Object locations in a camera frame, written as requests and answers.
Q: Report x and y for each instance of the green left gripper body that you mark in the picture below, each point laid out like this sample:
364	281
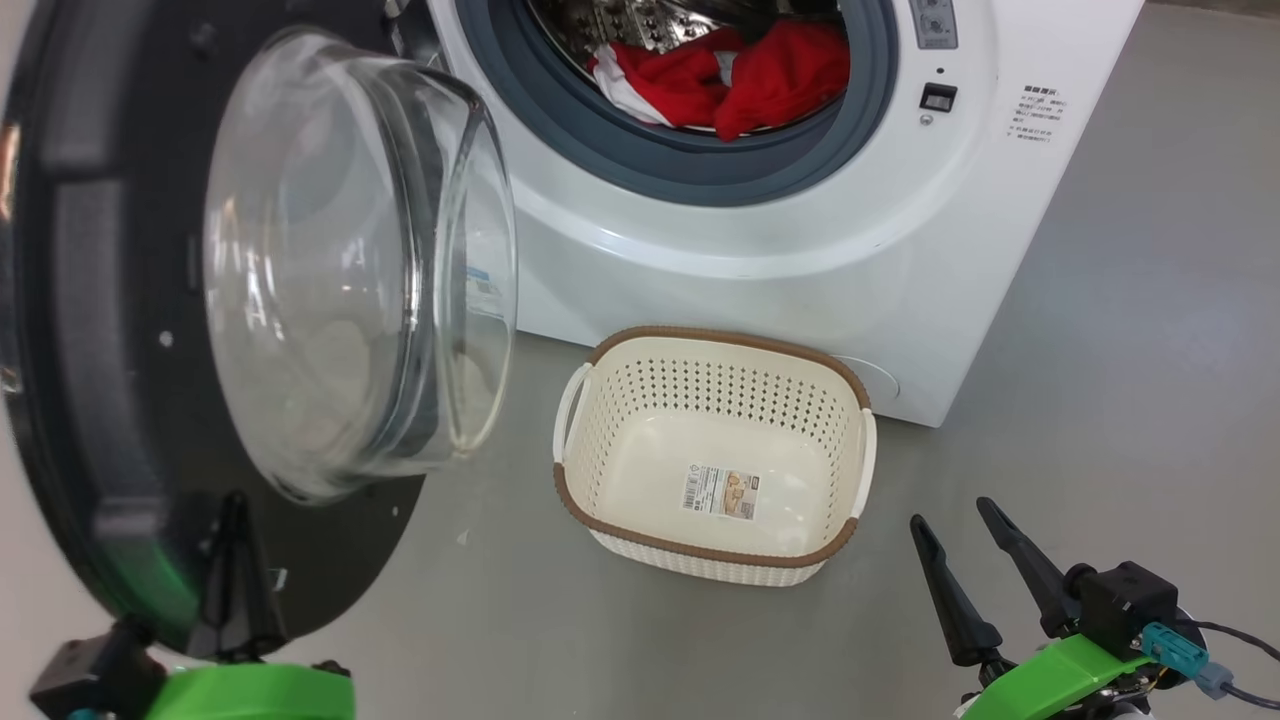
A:
250	695

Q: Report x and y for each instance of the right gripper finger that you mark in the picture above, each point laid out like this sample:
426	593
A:
1030	570
955	600

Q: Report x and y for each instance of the plain red garment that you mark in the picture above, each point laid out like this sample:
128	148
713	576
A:
790	75

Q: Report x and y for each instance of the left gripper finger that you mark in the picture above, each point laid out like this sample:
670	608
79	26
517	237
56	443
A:
252	600
216	600

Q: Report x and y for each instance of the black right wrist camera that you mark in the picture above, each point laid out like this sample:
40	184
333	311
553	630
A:
1125	605

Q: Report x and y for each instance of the product label sticker with barcode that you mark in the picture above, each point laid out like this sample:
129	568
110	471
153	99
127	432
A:
721	491

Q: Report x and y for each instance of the black door latch socket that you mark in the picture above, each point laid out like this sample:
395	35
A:
938	97

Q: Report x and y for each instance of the red garment with white trim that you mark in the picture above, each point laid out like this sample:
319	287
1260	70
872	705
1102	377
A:
670	80

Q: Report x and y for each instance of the white front-load washing machine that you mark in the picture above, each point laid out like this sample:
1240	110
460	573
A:
760	250

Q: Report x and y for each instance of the cream perforated laundry basket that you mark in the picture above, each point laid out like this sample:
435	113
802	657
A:
715	450

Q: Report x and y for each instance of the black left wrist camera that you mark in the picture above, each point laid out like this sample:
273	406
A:
95	675

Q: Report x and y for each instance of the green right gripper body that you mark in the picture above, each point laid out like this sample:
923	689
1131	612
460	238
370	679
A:
1060	675

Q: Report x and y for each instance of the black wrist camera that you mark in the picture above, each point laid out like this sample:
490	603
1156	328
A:
1125	605
95	675

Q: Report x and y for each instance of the dark round washer door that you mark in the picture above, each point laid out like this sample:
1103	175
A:
110	330

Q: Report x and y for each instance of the grey rubber door gasket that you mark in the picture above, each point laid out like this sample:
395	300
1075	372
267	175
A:
640	165

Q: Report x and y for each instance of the steel perforated washer drum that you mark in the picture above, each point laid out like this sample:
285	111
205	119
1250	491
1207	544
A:
630	20

